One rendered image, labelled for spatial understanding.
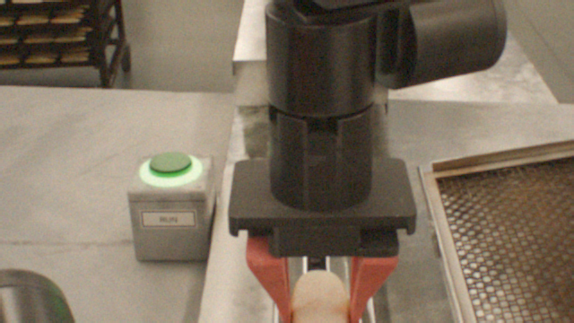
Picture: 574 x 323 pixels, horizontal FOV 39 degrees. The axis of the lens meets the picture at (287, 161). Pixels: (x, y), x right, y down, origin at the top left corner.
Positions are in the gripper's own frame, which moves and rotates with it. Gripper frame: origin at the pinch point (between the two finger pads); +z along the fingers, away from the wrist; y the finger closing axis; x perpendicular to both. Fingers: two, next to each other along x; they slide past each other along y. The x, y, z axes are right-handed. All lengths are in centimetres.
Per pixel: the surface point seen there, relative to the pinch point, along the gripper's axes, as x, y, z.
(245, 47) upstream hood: -49.3, 7.4, 0.8
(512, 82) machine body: -62, -28, 11
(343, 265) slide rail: -16.0, -2.4, 7.9
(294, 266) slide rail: -15.9, 1.7, 7.9
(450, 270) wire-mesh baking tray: -9.5, -9.9, 3.8
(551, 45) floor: -290, -107, 91
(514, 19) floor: -325, -99, 91
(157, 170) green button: -22.7, 13.8, 2.4
